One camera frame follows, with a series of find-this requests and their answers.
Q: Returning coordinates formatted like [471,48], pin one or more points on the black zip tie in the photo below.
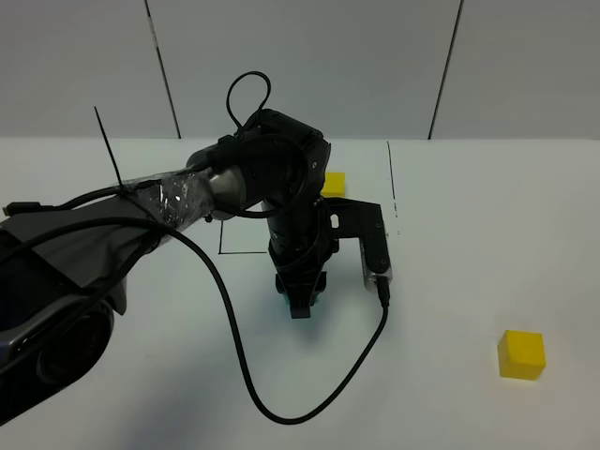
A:
[120,184]

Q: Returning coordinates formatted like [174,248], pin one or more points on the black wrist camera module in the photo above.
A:
[352,219]

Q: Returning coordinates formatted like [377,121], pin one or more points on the template yellow cube block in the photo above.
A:
[334,185]

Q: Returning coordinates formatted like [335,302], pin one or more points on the teal cube block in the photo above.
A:
[284,300]

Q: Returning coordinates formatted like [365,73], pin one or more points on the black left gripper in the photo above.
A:
[300,244]

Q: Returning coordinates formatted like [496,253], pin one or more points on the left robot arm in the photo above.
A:
[64,267]

